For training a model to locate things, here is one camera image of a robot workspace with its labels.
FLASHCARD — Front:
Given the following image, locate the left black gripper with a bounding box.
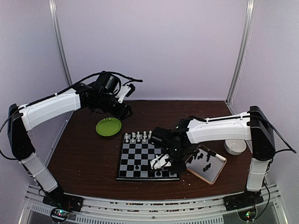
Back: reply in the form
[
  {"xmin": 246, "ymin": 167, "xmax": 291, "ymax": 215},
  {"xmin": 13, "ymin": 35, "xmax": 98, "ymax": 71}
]
[{"xmin": 96, "ymin": 93, "xmax": 133, "ymax": 120}]

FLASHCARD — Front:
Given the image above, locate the black white chess board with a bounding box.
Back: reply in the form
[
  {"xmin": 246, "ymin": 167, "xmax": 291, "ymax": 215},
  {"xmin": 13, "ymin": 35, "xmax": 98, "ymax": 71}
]
[{"xmin": 116, "ymin": 133, "xmax": 180, "ymax": 181}]

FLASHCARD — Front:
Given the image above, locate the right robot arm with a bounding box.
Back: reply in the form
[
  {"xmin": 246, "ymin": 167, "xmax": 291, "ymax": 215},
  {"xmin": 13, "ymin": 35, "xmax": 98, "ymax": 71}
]
[{"xmin": 149, "ymin": 106, "xmax": 276, "ymax": 206}]

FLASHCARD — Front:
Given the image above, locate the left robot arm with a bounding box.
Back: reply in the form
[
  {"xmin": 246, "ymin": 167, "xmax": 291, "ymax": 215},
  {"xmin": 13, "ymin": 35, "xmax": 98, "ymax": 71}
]
[{"xmin": 3, "ymin": 71, "xmax": 135, "ymax": 207}]

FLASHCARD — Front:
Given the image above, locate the green plate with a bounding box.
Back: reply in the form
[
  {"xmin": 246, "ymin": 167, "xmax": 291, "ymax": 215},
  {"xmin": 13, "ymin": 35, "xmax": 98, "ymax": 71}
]
[{"xmin": 95, "ymin": 118, "xmax": 122, "ymax": 137}]

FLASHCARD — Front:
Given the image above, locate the wooden metal tray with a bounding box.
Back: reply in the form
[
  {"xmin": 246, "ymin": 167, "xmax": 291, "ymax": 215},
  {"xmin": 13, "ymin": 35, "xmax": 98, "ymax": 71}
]
[{"xmin": 185, "ymin": 145, "xmax": 227, "ymax": 185}]

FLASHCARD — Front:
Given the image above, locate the white rook piece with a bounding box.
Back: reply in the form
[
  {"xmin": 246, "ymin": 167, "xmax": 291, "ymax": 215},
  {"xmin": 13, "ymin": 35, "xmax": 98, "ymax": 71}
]
[{"xmin": 124, "ymin": 133, "xmax": 129, "ymax": 143}]

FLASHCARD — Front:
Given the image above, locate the white bowl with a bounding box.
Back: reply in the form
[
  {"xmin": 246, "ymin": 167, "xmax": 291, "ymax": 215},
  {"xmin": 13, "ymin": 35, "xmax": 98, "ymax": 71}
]
[{"xmin": 225, "ymin": 140, "xmax": 247, "ymax": 155}]

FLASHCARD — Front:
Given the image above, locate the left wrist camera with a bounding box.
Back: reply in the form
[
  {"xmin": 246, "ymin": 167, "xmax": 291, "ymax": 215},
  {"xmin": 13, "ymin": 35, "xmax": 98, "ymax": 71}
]
[{"xmin": 116, "ymin": 84, "xmax": 135, "ymax": 104}]

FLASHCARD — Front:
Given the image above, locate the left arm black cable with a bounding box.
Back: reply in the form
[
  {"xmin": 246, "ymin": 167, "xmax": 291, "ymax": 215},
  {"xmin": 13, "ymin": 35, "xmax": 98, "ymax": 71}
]
[{"xmin": 0, "ymin": 71, "xmax": 143, "ymax": 161}]

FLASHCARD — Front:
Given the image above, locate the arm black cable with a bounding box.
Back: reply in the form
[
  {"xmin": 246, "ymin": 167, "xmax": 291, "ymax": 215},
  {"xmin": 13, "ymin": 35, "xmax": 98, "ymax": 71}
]
[
  {"xmin": 252, "ymin": 112, "xmax": 297, "ymax": 210},
  {"xmin": 0, "ymin": 71, "xmax": 143, "ymax": 161}
]

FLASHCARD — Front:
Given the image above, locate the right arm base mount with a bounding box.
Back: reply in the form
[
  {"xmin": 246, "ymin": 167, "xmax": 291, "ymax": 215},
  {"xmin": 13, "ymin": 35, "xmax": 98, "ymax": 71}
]
[{"xmin": 223, "ymin": 194, "xmax": 264, "ymax": 211}]

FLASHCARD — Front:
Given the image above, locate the front aluminium rail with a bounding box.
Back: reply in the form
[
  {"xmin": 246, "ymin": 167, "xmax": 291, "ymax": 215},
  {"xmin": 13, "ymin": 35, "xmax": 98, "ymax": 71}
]
[{"xmin": 17, "ymin": 184, "xmax": 292, "ymax": 224}]

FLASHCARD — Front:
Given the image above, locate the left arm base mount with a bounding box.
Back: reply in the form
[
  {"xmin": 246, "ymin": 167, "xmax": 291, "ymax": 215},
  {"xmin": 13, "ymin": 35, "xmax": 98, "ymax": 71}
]
[{"xmin": 43, "ymin": 194, "xmax": 84, "ymax": 212}]

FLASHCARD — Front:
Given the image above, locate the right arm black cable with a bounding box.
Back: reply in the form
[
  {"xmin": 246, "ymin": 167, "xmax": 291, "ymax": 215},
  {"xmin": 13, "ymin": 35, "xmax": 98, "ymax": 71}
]
[{"xmin": 252, "ymin": 112, "xmax": 297, "ymax": 210}]

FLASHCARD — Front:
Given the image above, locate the left aluminium frame post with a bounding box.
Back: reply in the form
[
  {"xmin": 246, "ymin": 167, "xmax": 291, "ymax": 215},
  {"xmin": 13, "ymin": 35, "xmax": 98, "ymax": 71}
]
[{"xmin": 49, "ymin": 0, "xmax": 72, "ymax": 86}]

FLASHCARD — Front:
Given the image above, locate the aluminium frame post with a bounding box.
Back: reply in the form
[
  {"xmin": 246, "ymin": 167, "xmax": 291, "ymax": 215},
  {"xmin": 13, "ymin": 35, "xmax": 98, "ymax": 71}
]
[
  {"xmin": 49, "ymin": 0, "xmax": 72, "ymax": 86},
  {"xmin": 226, "ymin": 0, "xmax": 256, "ymax": 106}
]

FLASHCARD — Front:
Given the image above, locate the right aluminium frame post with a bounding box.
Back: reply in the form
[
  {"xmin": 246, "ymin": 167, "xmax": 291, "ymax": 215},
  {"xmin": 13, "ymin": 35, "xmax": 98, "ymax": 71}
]
[{"xmin": 226, "ymin": 0, "xmax": 256, "ymax": 106}]

